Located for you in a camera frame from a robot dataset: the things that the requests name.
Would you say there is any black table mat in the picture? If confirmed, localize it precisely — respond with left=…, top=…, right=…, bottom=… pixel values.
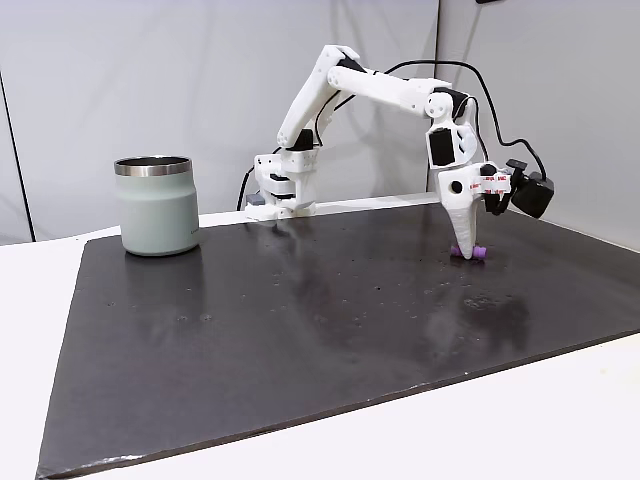
left=34, top=198, right=640, bottom=480

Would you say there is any black camera box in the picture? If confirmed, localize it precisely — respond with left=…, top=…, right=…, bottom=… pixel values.
left=480, top=158, right=556, bottom=220

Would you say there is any pale green steel-rimmed cup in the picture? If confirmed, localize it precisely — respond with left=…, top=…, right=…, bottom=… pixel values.
left=113, top=155, right=202, bottom=258

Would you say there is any purple pen grip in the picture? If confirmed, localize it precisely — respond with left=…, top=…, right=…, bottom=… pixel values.
left=450, top=243, right=489, bottom=262

